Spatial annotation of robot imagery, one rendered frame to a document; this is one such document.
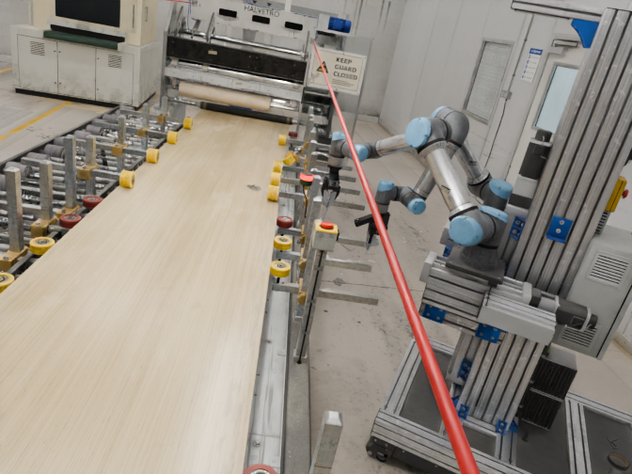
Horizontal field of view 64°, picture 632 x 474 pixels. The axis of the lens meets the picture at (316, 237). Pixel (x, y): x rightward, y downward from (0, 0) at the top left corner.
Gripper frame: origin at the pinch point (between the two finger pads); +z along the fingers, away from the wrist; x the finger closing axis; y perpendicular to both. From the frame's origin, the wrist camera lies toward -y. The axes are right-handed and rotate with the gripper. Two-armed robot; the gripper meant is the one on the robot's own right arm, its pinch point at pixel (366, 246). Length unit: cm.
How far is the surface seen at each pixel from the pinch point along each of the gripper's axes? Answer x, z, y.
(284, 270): -53, -8, -41
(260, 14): 253, -94, -86
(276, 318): -44, 21, -40
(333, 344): 32, 83, 1
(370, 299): -51, 0, -4
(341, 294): -51, 0, -16
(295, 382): -93, 13, -32
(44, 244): -62, -8, -127
